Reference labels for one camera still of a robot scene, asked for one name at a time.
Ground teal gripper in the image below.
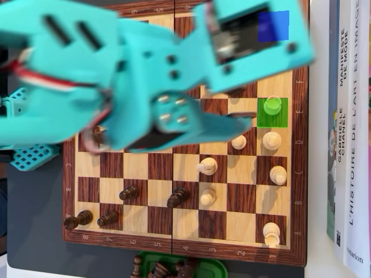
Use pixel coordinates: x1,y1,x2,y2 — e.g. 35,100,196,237
101,23,253,153

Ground light wooden rook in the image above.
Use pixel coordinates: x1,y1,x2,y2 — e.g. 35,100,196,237
263,95,283,116
263,222,281,248

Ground teal perforated robot base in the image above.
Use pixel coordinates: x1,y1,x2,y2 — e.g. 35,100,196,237
0,88,62,172

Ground light wooden pawn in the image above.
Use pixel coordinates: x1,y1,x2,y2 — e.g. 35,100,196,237
199,188,217,207
231,134,247,151

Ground light wooden knight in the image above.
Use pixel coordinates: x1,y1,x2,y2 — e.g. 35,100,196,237
197,157,218,176

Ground light wooden king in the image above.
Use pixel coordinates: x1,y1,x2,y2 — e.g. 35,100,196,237
262,131,282,151

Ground dark wooden bishop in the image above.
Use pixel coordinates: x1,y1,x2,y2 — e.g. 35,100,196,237
166,187,190,209

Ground folding wooden chessboard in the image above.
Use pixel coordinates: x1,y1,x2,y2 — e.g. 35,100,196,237
62,0,308,268

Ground light wooden bishop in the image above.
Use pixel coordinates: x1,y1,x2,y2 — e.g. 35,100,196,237
269,164,288,186

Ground dark wooden pawn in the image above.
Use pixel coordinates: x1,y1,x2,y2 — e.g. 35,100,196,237
97,210,119,228
119,185,141,201

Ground blue illustrated book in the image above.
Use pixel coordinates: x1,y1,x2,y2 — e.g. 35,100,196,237
326,0,340,242

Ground captured dark pieces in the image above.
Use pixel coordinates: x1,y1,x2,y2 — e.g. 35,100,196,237
176,258,200,278

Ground green plastic tray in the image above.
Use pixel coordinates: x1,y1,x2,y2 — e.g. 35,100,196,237
136,250,228,278

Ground white Gabrielle Chanel book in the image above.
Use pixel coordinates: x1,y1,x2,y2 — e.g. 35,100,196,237
332,0,351,266

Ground dark wooden rook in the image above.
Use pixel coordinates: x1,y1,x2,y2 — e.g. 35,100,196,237
64,210,94,231

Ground white art history book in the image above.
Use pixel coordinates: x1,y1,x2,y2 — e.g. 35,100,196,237
343,0,371,278

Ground dark grey desk mat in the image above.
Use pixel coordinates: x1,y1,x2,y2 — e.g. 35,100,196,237
7,138,305,278

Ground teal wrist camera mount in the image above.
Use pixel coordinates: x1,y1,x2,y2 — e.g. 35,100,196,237
191,0,317,94

